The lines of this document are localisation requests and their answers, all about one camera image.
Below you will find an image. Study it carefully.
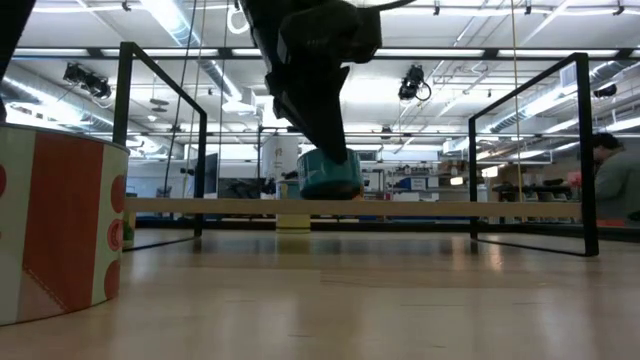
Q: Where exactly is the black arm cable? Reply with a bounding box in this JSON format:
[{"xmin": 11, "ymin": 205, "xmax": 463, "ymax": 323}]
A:
[{"xmin": 372, "ymin": 0, "xmax": 419, "ymax": 13}]

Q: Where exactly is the silver ventilation duct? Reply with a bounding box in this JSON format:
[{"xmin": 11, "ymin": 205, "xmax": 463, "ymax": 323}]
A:
[{"xmin": 197, "ymin": 58, "xmax": 244, "ymax": 102}]

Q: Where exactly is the tall green can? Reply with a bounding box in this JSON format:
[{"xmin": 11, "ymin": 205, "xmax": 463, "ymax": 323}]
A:
[{"xmin": 274, "ymin": 179, "xmax": 313, "ymax": 235}]

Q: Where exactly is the white round column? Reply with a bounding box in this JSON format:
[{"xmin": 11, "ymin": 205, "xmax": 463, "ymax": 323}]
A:
[{"xmin": 261, "ymin": 134, "xmax": 301, "ymax": 182}]

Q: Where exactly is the black ceiling-hung device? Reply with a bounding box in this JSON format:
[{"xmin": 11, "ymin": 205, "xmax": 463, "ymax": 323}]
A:
[
  {"xmin": 397, "ymin": 63, "xmax": 433, "ymax": 103},
  {"xmin": 61, "ymin": 61, "xmax": 114, "ymax": 100}
]

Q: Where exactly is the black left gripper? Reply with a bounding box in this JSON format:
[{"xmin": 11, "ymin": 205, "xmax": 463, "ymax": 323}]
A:
[{"xmin": 239, "ymin": 0, "xmax": 387, "ymax": 165}]

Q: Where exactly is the red and white tomato can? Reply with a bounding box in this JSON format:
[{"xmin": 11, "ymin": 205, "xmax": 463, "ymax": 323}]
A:
[{"xmin": 0, "ymin": 123, "xmax": 132, "ymax": 328}]

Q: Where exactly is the person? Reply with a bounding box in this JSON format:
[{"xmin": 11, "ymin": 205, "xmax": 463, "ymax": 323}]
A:
[{"xmin": 591, "ymin": 131, "xmax": 640, "ymax": 225}]

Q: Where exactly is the short teal can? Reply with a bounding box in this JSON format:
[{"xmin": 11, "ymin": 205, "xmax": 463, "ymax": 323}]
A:
[{"xmin": 296, "ymin": 147, "xmax": 364, "ymax": 202}]

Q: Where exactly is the green and orange label can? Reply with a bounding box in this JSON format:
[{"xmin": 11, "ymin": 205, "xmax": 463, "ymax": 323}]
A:
[{"xmin": 122, "ymin": 211, "xmax": 138, "ymax": 251}]

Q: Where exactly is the dark hanging cable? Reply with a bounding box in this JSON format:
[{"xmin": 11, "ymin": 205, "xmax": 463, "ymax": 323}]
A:
[{"xmin": 162, "ymin": 0, "xmax": 200, "ymax": 199}]

